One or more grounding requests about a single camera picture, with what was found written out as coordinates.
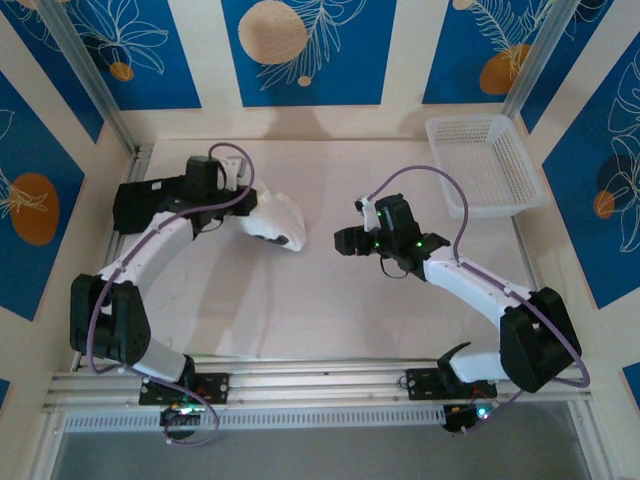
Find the aluminium side rail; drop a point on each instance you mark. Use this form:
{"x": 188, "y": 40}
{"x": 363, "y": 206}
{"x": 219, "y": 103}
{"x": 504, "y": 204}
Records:
{"x": 530, "y": 260}
{"x": 135, "y": 170}

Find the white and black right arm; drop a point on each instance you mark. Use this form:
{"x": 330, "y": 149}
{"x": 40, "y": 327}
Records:
{"x": 465, "y": 280}

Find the black folded t-shirt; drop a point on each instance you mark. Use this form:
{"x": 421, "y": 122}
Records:
{"x": 135, "y": 205}

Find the black controller board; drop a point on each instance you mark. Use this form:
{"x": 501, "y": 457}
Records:
{"x": 460, "y": 417}
{"x": 180, "y": 416}

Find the white perforated plastic basket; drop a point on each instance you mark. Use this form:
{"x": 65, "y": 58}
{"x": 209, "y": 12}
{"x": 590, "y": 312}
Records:
{"x": 485, "y": 165}

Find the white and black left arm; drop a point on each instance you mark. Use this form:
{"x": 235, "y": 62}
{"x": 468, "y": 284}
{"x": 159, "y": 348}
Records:
{"x": 150, "y": 245}

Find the blue floral wall panel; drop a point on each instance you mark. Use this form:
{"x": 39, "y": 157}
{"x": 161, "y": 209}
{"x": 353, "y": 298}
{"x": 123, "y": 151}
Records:
{"x": 550, "y": 95}
{"x": 30, "y": 280}
{"x": 60, "y": 85}
{"x": 165, "y": 80}
{"x": 350, "y": 75}
{"x": 450, "y": 60}
{"x": 575, "y": 225}

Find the white t-shirt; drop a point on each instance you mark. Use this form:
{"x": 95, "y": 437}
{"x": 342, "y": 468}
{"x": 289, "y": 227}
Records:
{"x": 280, "y": 215}

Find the aluminium frame post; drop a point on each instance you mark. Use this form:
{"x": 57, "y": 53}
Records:
{"x": 90, "y": 85}
{"x": 545, "y": 50}

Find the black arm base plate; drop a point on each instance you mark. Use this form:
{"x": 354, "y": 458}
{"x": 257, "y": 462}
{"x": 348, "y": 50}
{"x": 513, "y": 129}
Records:
{"x": 215, "y": 387}
{"x": 422, "y": 385}

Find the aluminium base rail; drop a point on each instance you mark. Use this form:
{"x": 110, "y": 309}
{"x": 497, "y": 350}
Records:
{"x": 320, "y": 385}

